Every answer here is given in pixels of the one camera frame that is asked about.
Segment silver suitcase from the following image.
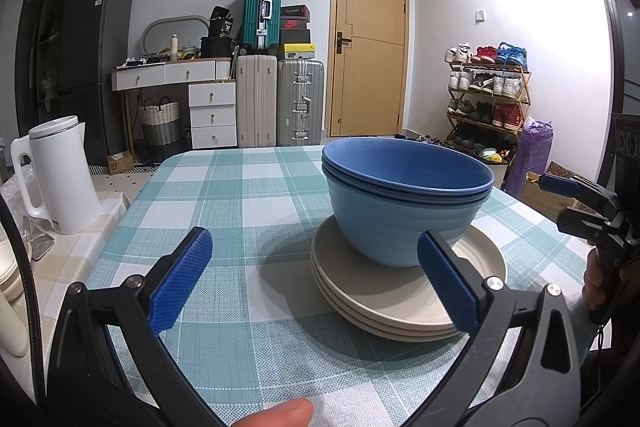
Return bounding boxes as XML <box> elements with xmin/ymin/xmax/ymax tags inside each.
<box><xmin>276</xmin><ymin>59</ymin><xmax>325</xmax><ymax>146</ymax></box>

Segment scattered sneakers group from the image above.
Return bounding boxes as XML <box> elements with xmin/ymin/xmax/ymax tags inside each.
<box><xmin>395</xmin><ymin>134</ymin><xmax>453</xmax><ymax>146</ymax></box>

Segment teal suitcase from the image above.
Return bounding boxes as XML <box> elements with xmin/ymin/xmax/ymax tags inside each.
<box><xmin>243</xmin><ymin>0</ymin><xmax>282</xmax><ymax>56</ymax></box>

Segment white container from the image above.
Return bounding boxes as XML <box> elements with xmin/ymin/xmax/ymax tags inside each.
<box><xmin>0</xmin><ymin>294</ymin><xmax>29</xmax><ymax>358</ymax></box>

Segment metal stand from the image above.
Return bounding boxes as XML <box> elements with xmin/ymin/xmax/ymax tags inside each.
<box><xmin>22</xmin><ymin>214</ymin><xmax>56</xmax><ymax>262</ymax></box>

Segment white electric kettle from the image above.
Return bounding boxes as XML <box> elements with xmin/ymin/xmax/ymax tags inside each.
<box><xmin>10</xmin><ymin>116</ymin><xmax>103</xmax><ymax>236</ymax></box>

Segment person's left hand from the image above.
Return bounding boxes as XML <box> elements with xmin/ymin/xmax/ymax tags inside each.
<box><xmin>232</xmin><ymin>399</ymin><xmax>314</xmax><ymax>427</ymax></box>

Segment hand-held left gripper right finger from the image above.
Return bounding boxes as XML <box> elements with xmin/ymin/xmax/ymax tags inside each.
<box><xmin>416</xmin><ymin>229</ymin><xmax>583</xmax><ymax>427</ymax></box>

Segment cream dish stack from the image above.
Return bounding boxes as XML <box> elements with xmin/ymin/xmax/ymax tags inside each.
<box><xmin>0</xmin><ymin>237</ymin><xmax>24</xmax><ymax>303</ymax></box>

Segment black bag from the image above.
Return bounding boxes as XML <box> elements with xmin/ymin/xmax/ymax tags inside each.
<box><xmin>200</xmin><ymin>37</ymin><xmax>236</xmax><ymax>58</ymax></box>

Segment woven laundry basket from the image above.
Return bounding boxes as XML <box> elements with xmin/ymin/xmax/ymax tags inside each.
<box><xmin>140</xmin><ymin>97</ymin><xmax>181</xmax><ymax>148</ymax></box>

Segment white desk with drawers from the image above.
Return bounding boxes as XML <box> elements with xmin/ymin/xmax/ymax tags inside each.
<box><xmin>111</xmin><ymin>59</ymin><xmax>238</xmax><ymax>158</ymax></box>

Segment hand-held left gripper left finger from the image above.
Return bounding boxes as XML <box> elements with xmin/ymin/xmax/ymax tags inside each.
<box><xmin>47</xmin><ymin>227</ymin><xmax>213</xmax><ymax>427</ymax></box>

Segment black refrigerator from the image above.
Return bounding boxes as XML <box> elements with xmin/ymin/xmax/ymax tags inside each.
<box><xmin>57</xmin><ymin>0</ymin><xmax>133</xmax><ymax>158</ymax></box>

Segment yellow and black box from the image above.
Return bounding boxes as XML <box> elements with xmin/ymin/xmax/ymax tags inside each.
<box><xmin>282</xmin><ymin>43</ymin><xmax>317</xmax><ymax>60</ymax></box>

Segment black white patterned rug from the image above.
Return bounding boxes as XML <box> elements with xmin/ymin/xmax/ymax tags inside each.
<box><xmin>89</xmin><ymin>164</ymin><xmax>163</xmax><ymax>178</ymax></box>

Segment cream plate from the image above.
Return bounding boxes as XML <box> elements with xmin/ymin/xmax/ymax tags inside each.
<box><xmin>320</xmin><ymin>287</ymin><xmax>460</xmax><ymax>343</ymax></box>
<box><xmin>312</xmin><ymin>267</ymin><xmax>463</xmax><ymax>336</ymax></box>

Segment beige checked tablecloth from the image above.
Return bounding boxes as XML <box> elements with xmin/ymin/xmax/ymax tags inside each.
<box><xmin>0</xmin><ymin>189</ymin><xmax>133</xmax><ymax>358</ymax></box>

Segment black cable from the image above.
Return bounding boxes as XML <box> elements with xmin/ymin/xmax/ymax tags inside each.
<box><xmin>0</xmin><ymin>197</ymin><xmax>47</xmax><ymax>408</ymax></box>

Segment beige suitcase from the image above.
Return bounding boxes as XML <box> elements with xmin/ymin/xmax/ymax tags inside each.
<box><xmin>236</xmin><ymin>55</ymin><xmax>278</xmax><ymax>148</ymax></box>

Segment wooden shoe rack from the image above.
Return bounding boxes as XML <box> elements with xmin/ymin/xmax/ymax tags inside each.
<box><xmin>446</xmin><ymin>59</ymin><xmax>532</xmax><ymax>158</ymax></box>

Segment purple rolled mat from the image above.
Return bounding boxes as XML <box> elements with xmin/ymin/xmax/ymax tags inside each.
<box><xmin>505</xmin><ymin>121</ymin><xmax>554</xmax><ymax>200</ymax></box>

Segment wooden door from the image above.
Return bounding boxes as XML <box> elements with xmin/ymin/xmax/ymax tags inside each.
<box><xmin>332</xmin><ymin>0</ymin><xmax>410</xmax><ymax>138</ymax></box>

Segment person's right hand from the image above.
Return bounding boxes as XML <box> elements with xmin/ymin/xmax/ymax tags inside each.
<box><xmin>582</xmin><ymin>248</ymin><xmax>602</xmax><ymax>312</ymax></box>

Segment black printed pouch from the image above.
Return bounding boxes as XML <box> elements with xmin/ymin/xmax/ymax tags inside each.
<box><xmin>207</xmin><ymin>6</ymin><xmax>235</xmax><ymax>40</ymax></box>

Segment teal checked tablecloth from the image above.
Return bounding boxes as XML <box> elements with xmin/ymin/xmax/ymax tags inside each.
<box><xmin>85</xmin><ymin>146</ymin><xmax>601</xmax><ymax>427</ymax></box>

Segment stack of beige plates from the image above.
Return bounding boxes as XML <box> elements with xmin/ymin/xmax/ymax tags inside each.
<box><xmin>311</xmin><ymin>214</ymin><xmax>508</xmax><ymax>329</ymax></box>

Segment rows of assorted shoes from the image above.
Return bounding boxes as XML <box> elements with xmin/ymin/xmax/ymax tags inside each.
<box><xmin>446</xmin><ymin>42</ymin><xmax>529</xmax><ymax>152</ymax></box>

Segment white trash bin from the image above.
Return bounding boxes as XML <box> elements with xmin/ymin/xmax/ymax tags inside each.
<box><xmin>470</xmin><ymin>147</ymin><xmax>511</xmax><ymax>180</ymax></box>

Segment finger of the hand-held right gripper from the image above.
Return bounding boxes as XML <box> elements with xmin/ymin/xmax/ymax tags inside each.
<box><xmin>556</xmin><ymin>207</ymin><xmax>629</xmax><ymax>253</ymax></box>
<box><xmin>539</xmin><ymin>173</ymin><xmax>621</xmax><ymax>214</ymax></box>

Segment cat print cardboard box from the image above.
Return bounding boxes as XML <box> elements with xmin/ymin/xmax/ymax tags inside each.
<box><xmin>522</xmin><ymin>172</ymin><xmax>576</xmax><ymax>219</ymax></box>

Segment tall dark cabinet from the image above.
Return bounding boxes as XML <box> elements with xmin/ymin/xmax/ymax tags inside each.
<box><xmin>15</xmin><ymin>0</ymin><xmax>110</xmax><ymax>128</ymax></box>

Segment grey arched mirror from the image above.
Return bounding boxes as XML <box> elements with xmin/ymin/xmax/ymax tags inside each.
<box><xmin>141</xmin><ymin>14</ymin><xmax>210</xmax><ymax>58</ymax></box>

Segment small printed cardboard box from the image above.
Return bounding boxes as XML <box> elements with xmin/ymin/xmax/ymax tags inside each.
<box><xmin>106</xmin><ymin>151</ymin><xmax>135</xmax><ymax>175</ymax></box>

